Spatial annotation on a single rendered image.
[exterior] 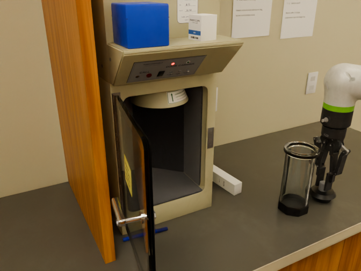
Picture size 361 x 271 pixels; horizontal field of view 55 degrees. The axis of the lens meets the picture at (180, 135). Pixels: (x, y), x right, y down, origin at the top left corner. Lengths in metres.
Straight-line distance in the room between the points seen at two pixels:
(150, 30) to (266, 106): 1.11
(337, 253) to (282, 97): 0.85
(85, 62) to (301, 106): 1.42
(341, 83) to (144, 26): 0.62
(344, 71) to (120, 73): 0.66
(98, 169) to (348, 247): 0.90
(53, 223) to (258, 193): 0.71
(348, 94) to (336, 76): 0.07
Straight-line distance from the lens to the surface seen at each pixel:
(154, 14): 0.79
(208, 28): 0.89
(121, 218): 0.73
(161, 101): 0.99
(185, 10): 0.94
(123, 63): 0.79
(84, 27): 0.76
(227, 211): 1.20
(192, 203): 1.16
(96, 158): 0.84
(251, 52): 1.65
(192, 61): 0.88
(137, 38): 0.78
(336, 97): 1.15
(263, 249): 1.08
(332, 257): 1.33
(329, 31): 1.99
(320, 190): 1.32
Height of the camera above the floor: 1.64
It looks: 24 degrees down
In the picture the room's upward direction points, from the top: straight up
